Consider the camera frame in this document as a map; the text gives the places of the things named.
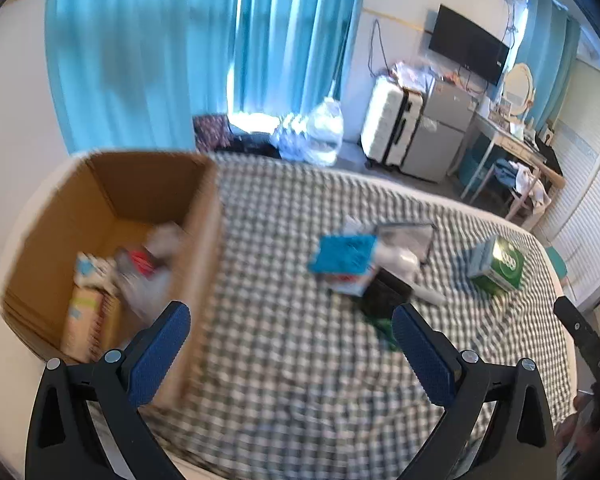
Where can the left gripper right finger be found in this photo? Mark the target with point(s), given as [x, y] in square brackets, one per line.
[519, 441]

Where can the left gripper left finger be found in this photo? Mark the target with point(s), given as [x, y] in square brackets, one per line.
[62, 440]

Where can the green 999 medicine box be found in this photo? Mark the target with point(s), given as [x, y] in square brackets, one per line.
[496, 266]

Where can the white tube with cap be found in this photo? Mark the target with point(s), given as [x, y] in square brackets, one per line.
[428, 295]

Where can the person's right hand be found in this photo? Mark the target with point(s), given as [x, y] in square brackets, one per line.
[580, 427]

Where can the wooden chair with clothes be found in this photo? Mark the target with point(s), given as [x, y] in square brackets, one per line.
[525, 192]

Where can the green plastic wrapper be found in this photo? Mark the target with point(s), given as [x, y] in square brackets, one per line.
[383, 327]

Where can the white plastic bottle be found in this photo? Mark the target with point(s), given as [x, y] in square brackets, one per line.
[399, 261]

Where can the white vanity desk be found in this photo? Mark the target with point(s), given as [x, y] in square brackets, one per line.
[497, 137]

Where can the silver foil pouch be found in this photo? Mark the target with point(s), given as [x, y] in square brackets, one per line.
[417, 237]

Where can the checkered green white tablecloth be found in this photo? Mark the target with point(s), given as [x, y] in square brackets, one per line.
[299, 381]

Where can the blue paper packet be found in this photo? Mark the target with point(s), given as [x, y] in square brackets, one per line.
[344, 254]

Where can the oval white vanity mirror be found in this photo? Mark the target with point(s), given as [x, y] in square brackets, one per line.
[518, 90]

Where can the grey mini fridge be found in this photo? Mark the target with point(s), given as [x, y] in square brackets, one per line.
[440, 130]

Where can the white suitcase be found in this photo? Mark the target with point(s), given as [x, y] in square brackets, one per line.
[390, 122]

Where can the blue curtain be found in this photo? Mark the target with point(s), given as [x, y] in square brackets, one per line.
[135, 73]
[549, 48]

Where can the dark patterned bag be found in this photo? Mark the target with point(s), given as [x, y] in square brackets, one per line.
[212, 132]

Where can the clear plastic bag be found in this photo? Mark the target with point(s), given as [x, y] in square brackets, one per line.
[315, 138]

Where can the wall mounted black television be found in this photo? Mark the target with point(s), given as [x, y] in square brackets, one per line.
[466, 43]

